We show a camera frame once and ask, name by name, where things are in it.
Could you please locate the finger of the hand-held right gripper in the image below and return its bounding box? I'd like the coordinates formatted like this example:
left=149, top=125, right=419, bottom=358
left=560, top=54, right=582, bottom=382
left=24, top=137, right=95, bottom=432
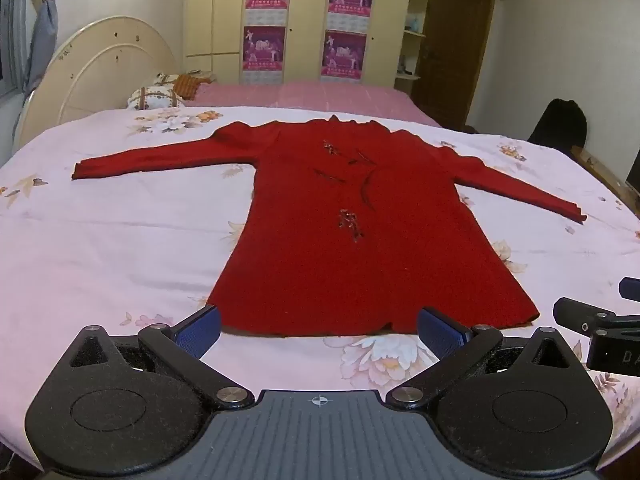
left=552, top=297, right=640, bottom=337
left=618, top=276, right=640, bottom=304

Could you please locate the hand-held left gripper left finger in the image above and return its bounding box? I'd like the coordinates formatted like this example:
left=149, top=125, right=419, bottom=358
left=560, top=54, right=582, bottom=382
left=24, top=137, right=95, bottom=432
left=67, top=305, right=253, bottom=408

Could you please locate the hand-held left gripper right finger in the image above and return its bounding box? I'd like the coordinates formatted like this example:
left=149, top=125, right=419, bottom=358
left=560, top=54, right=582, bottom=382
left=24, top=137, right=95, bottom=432
left=385, top=307, right=586, bottom=411

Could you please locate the red long-sleeved dress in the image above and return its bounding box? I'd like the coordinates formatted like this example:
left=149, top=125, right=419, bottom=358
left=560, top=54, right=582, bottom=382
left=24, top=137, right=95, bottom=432
left=71, top=115, right=588, bottom=338

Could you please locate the pale pink floral bed sheet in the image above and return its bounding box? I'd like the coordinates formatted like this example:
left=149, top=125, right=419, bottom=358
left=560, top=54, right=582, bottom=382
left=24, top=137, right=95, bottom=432
left=0, top=105, right=640, bottom=480

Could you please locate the brown wooden furniture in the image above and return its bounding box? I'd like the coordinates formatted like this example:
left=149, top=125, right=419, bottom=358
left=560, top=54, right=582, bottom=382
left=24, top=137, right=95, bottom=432
left=570, top=145, right=640, bottom=221

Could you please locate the floral pillow with brown stripes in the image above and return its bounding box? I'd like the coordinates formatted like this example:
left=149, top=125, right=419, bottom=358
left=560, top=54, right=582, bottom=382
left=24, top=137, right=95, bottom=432
left=125, top=86, right=187, bottom=111

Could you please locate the orange patterned cushion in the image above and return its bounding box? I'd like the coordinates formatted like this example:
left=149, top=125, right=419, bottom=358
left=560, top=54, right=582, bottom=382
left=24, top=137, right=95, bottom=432
left=172, top=74, right=217, bottom=102

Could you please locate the plain pink bed sheet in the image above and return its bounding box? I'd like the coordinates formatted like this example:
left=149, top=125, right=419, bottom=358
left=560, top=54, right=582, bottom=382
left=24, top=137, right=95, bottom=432
left=182, top=79, right=443, bottom=128

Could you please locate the brown wooden door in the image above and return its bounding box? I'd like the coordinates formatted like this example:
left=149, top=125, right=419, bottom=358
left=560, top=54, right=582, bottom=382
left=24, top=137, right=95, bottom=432
left=412, top=0, right=498, bottom=131

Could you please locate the cream round headboard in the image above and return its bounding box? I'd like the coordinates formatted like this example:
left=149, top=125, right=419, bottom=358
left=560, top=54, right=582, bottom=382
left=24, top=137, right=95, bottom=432
left=12, top=16, right=178, bottom=151

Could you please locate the cream corner shelf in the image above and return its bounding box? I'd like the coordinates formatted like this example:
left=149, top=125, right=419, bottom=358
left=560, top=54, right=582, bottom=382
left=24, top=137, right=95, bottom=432
left=395, top=0, right=436, bottom=93

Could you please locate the cream wardrobe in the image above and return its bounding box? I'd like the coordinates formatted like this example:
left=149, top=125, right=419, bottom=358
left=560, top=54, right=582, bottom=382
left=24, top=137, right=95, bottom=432
left=184, top=0, right=416, bottom=96

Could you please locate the grey tied curtain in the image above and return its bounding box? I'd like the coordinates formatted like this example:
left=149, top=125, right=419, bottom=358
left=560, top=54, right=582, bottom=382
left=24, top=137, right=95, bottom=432
left=0, top=0, right=67, bottom=96

